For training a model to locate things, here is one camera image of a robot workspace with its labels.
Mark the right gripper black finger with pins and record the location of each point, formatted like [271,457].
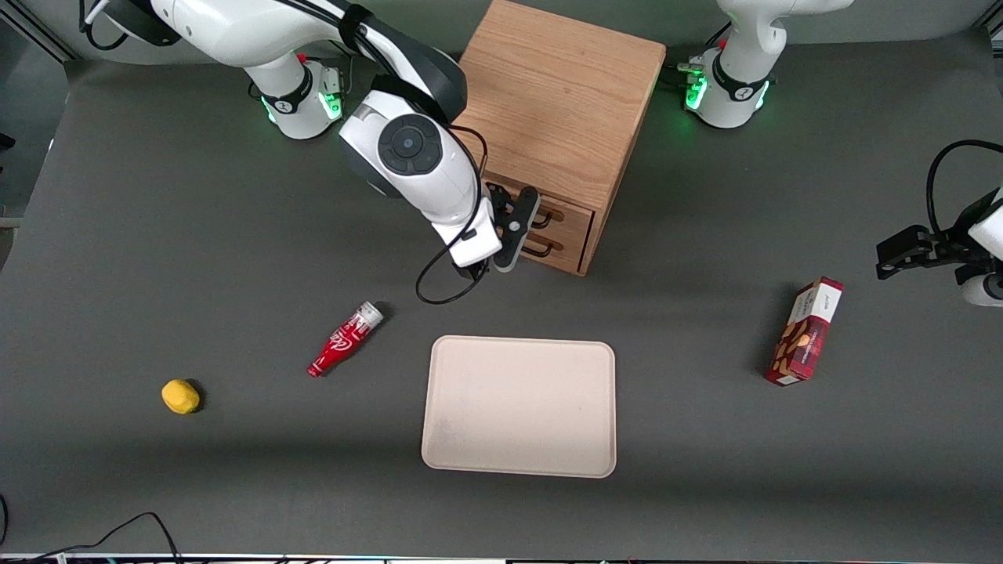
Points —
[497,196]
[498,221]

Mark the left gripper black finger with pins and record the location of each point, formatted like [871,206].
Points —
[903,247]
[956,241]

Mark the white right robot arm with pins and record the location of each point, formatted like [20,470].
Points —
[415,153]

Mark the wooden drawer cabinet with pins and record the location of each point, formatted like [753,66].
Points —
[556,94]

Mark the red tartan cookie box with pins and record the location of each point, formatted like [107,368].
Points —
[807,333]

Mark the red cola bottle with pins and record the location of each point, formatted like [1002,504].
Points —
[345,341]

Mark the beige plastic tray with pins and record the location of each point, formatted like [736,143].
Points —
[517,407]

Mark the yellow lemon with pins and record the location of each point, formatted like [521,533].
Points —
[180,396]

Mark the grey metal frame rail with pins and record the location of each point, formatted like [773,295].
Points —
[39,37]

